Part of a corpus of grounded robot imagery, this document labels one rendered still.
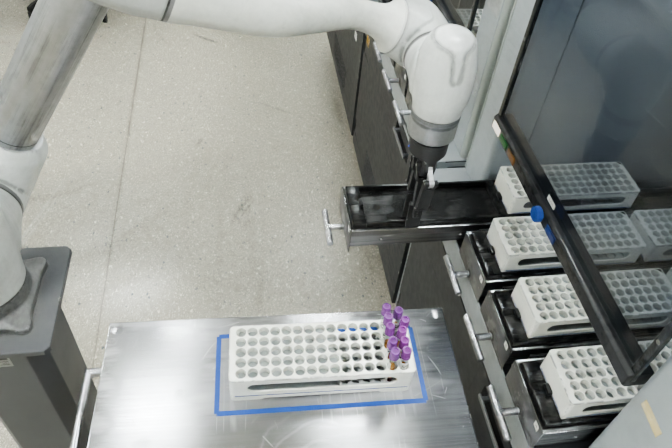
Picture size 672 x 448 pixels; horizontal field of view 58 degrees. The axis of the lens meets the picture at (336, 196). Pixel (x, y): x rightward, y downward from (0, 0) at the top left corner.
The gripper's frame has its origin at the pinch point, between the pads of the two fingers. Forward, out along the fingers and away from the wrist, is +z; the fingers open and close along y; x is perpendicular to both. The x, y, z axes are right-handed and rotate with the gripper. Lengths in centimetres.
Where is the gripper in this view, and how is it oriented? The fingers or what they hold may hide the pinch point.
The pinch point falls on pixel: (412, 209)
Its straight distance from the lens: 129.3
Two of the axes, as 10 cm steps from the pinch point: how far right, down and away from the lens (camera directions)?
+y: -1.4, -7.1, 6.9
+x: -9.9, 0.4, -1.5
